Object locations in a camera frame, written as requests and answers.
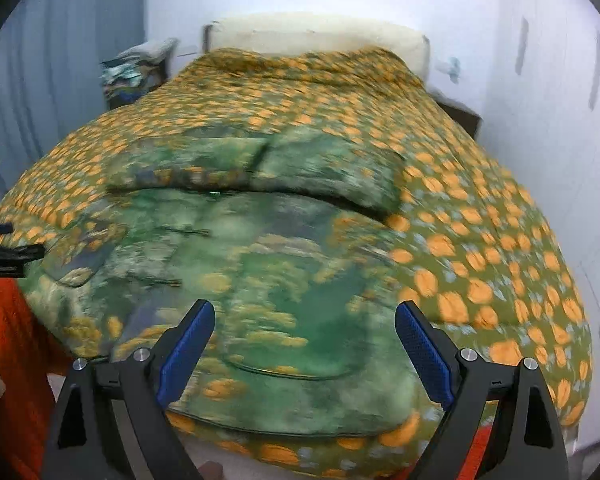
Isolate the blue curtain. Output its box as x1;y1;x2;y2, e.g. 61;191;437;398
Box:
0;0;148;211

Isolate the person's orange clothing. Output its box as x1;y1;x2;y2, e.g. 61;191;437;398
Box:
400;417;498;480

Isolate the dark wooden nightstand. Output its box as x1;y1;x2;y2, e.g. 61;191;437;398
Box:
432;92;482;141

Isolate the checked pillow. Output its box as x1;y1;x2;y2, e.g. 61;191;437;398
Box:
115;37;178;61

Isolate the person's left forearm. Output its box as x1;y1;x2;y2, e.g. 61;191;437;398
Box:
0;275;76;480

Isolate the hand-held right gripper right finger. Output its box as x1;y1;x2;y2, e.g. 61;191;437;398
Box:
395;300;571;480

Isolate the blue wall hook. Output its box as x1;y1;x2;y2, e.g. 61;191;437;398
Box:
440;55;463;83

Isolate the cream padded headboard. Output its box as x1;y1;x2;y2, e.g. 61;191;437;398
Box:
202;10;431;81

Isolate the pile of clothes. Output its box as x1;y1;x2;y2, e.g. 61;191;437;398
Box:
100;57;173;111

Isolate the green landscape print jacket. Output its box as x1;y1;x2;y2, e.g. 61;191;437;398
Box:
17;125;451;436

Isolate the orange floral green quilt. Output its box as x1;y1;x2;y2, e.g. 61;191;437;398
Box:
0;47;593;478

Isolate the white wardrobe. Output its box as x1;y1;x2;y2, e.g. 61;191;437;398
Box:
477;0;600;461

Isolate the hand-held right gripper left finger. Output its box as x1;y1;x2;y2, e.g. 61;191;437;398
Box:
42;299;216;480

